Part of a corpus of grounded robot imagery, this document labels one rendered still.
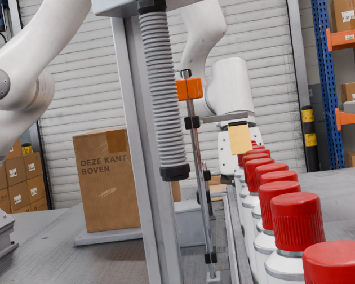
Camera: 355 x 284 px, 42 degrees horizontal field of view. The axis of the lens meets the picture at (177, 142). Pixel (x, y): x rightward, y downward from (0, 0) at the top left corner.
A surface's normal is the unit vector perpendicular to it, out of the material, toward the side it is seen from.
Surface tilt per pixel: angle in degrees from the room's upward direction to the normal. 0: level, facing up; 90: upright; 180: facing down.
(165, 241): 90
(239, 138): 47
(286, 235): 90
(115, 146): 90
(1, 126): 62
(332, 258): 2
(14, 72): 77
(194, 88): 90
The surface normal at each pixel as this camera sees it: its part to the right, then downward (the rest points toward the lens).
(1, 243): 0.98, -0.13
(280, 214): -0.79, 0.15
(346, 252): -0.16, -0.99
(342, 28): -0.23, 0.12
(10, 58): 0.10, -0.33
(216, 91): -0.80, -0.07
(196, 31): -0.57, 0.29
